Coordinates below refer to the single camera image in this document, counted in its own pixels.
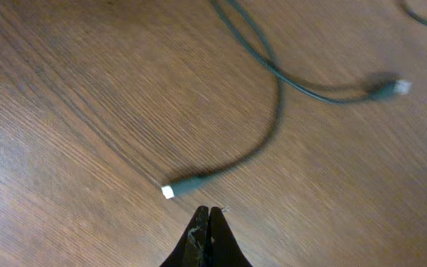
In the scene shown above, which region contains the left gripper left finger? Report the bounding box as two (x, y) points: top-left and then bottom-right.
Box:
(160, 206), (209, 267)

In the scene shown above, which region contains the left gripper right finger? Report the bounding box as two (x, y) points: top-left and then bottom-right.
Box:
(208, 207), (252, 267)

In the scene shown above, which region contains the thin black usb cable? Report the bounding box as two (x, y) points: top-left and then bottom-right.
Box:
(397, 0), (427, 34)

